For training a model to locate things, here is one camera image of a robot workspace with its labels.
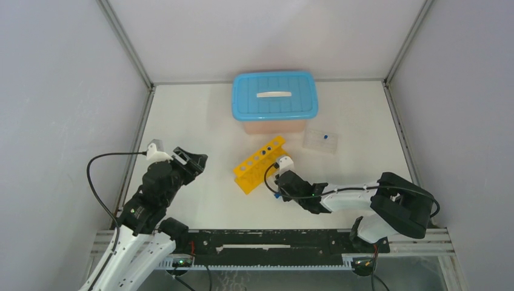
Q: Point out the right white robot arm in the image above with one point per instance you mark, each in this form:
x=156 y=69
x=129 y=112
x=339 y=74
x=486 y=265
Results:
x=395 y=204

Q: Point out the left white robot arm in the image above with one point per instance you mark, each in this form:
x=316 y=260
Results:
x=143 y=237

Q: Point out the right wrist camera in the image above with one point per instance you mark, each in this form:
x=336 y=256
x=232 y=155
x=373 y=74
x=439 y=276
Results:
x=285 y=164

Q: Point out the blue plastic box lid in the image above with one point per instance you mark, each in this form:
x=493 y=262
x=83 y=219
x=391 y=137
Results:
x=274 y=96

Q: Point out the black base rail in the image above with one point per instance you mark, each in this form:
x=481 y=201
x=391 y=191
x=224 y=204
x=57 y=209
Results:
x=274 y=247

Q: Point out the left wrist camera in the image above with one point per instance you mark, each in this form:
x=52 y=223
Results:
x=155 y=152

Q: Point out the clear plastic well plate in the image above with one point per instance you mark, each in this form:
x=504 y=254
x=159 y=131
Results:
x=313 y=140

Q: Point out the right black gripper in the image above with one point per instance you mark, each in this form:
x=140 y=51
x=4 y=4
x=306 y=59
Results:
x=287 y=199

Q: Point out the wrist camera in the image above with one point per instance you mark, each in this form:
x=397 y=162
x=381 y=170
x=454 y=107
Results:
x=285 y=164
x=155 y=152

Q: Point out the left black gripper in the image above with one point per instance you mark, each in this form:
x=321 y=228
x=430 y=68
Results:
x=196 y=162

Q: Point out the pink plastic storage box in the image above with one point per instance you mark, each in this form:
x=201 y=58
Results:
x=274 y=126

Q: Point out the yellow test tube rack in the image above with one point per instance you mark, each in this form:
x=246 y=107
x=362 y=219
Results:
x=250 y=173

